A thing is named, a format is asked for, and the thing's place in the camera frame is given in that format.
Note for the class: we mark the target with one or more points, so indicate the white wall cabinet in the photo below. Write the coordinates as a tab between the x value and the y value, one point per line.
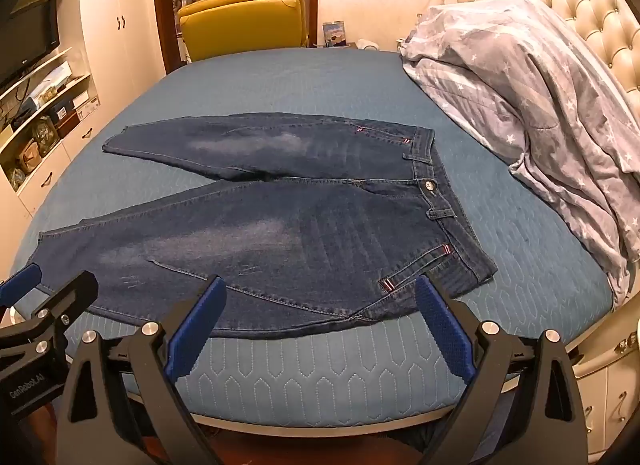
115	70

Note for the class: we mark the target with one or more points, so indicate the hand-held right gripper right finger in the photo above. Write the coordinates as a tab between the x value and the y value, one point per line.
445	325

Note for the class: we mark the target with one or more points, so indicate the brown wooden box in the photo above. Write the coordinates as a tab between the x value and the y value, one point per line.
68	121

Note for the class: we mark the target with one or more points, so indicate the cream tufted headboard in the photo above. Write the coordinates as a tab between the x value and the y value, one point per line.
590	0

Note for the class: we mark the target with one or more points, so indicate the grey star-print duvet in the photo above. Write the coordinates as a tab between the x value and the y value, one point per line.
525	95

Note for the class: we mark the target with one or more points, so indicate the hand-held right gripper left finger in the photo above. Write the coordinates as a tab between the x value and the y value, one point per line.
195	330

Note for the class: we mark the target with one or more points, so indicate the small photo frame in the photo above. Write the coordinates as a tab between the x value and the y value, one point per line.
334	34

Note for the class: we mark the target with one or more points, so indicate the blue denim pants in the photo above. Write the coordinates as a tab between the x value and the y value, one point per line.
300	245

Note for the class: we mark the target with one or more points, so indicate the yellow leather chair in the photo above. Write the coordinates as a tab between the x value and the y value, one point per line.
240	25

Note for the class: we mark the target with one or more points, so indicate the brown paper bag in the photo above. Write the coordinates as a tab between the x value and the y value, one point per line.
27	156

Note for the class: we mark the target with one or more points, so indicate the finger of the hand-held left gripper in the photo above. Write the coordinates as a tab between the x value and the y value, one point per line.
20	279
70	292

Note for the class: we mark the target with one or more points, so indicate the cream carved nightstand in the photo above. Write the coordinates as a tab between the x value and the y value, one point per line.
610	395

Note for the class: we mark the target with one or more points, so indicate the greenish crinkled plastic bag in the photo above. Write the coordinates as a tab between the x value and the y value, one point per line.
42	132
13	178

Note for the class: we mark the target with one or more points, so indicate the white cardboard box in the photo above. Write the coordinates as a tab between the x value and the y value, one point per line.
87	104

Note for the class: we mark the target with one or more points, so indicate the bed with blue quilted cover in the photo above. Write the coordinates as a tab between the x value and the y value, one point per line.
325	90

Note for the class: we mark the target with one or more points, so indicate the black handbag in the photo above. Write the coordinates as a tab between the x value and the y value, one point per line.
22	115

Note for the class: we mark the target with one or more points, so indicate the black flat television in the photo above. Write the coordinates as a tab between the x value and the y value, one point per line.
30	40

